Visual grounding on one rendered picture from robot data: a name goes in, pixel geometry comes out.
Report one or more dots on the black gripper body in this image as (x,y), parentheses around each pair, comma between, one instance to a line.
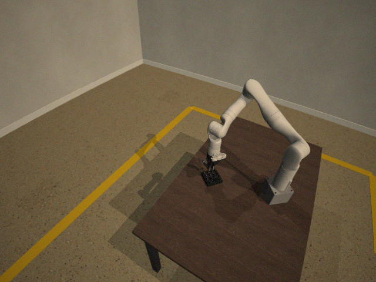
(208,158)

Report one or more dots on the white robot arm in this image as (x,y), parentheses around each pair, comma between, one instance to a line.
(293,155)

